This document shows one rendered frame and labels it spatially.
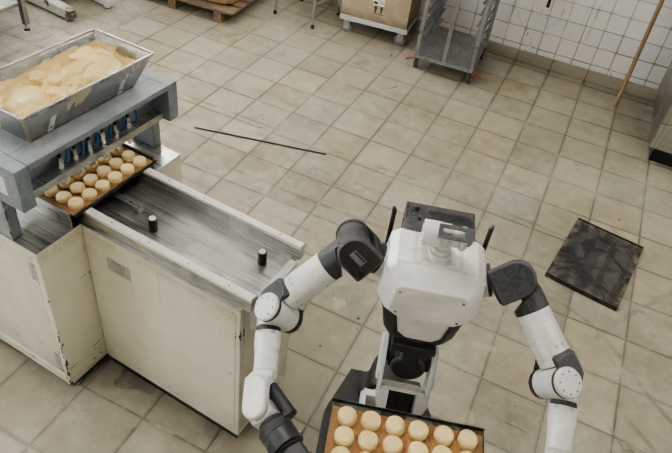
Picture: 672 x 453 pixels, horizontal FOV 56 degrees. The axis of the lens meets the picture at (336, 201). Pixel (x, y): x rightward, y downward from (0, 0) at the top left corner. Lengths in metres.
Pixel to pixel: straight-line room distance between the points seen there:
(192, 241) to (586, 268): 2.34
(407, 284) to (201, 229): 0.94
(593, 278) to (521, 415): 1.06
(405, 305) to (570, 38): 4.32
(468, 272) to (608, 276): 2.25
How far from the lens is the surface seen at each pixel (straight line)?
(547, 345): 1.72
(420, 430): 1.70
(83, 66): 2.35
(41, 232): 2.38
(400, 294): 1.64
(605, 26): 5.68
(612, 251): 4.02
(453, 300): 1.65
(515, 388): 3.13
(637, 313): 3.75
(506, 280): 1.68
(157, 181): 2.46
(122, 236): 2.25
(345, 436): 1.66
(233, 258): 2.20
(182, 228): 2.32
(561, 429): 1.73
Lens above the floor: 2.41
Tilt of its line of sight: 40 degrees down
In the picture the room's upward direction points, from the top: 8 degrees clockwise
